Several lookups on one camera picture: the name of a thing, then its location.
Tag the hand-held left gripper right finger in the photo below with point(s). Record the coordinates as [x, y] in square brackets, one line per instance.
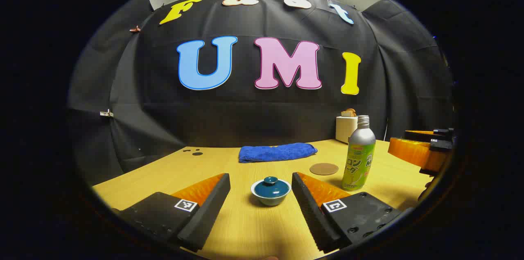
[307, 206]

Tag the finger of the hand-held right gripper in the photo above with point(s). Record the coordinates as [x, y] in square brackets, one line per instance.
[440, 134]
[413, 152]

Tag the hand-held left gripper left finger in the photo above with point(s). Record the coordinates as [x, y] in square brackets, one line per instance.
[213, 206]

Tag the white and teal teacup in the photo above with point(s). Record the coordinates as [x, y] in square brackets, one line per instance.
[271, 200]

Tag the teal teacup lid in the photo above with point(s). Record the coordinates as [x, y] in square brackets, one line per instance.
[271, 188]

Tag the round brown coaster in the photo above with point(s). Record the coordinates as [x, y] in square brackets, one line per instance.
[324, 169]

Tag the silver green water bottle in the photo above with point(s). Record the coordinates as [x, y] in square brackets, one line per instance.
[359, 157]

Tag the blue towel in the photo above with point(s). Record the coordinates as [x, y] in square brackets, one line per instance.
[276, 152]

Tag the white toaster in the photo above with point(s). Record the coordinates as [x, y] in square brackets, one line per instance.
[344, 129]

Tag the bread slice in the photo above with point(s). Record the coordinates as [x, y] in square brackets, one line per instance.
[348, 113]

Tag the black backdrop cloth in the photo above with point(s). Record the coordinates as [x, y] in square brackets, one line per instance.
[245, 116]

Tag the silver metal clip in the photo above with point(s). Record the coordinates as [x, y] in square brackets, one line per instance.
[107, 113]

